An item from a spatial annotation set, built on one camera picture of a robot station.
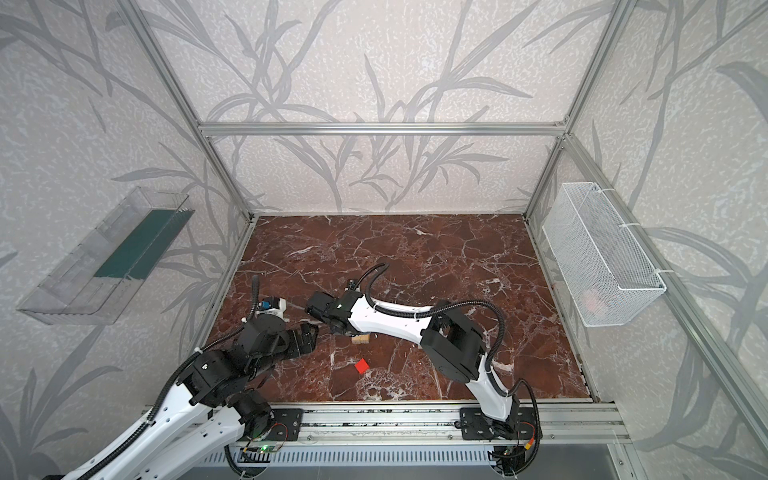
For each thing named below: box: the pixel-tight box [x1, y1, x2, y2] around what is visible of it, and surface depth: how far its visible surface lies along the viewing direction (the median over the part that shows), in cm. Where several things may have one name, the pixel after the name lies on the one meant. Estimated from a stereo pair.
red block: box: [354, 358, 370, 375], surface depth 84 cm
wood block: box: [351, 334, 370, 345], surface depth 88 cm
